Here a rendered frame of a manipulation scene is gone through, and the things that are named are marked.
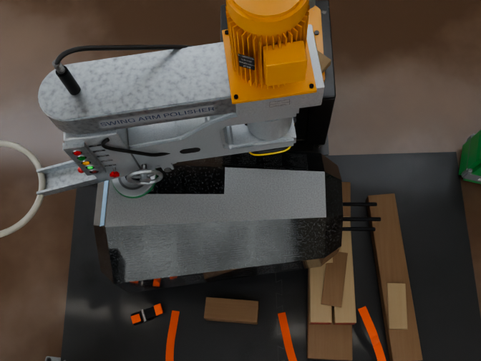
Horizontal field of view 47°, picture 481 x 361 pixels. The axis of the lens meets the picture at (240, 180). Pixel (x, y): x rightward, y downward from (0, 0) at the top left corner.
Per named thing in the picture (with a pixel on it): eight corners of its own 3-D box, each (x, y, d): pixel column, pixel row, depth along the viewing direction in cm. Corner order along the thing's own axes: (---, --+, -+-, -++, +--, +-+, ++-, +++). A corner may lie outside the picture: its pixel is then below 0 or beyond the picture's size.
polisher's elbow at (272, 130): (247, 98, 234) (245, 74, 216) (293, 100, 233) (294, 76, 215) (243, 140, 228) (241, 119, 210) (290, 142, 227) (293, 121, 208)
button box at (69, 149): (106, 167, 229) (84, 140, 203) (106, 173, 229) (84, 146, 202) (86, 170, 229) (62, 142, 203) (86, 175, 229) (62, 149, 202)
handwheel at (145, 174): (164, 162, 240) (157, 148, 226) (166, 183, 237) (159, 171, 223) (129, 167, 240) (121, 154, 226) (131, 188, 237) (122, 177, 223)
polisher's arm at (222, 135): (288, 114, 252) (291, 56, 205) (296, 162, 244) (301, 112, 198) (127, 137, 252) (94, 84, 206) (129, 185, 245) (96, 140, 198)
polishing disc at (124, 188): (104, 171, 271) (103, 170, 270) (140, 147, 274) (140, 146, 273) (127, 205, 265) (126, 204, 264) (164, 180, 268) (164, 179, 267)
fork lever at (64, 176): (173, 130, 251) (169, 127, 246) (177, 170, 244) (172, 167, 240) (42, 165, 268) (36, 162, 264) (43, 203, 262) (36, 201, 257)
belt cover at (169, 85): (308, 50, 208) (311, 23, 192) (321, 110, 199) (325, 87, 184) (54, 86, 208) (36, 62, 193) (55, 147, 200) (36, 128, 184)
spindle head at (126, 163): (176, 124, 249) (157, 74, 207) (181, 170, 241) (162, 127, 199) (96, 136, 249) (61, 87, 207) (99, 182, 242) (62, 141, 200)
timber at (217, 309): (205, 320, 324) (203, 318, 313) (207, 299, 328) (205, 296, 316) (258, 324, 321) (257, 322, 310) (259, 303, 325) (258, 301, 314)
